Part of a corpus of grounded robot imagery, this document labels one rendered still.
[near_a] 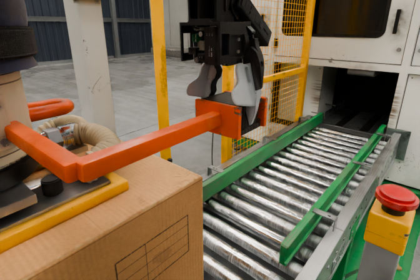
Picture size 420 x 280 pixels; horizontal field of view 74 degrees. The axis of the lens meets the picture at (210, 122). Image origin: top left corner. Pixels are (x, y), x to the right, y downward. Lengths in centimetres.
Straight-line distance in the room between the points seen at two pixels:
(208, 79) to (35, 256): 33
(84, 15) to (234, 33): 131
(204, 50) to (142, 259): 34
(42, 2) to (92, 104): 1018
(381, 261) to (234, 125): 43
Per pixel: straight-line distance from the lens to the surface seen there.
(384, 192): 63
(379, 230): 65
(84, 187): 49
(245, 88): 40
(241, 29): 39
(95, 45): 165
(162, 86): 123
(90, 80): 165
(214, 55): 37
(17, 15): 47
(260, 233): 123
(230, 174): 145
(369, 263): 71
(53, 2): 1192
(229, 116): 41
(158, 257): 53
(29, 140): 38
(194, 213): 55
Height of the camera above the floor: 134
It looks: 19 degrees down
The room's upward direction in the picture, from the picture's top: straight up
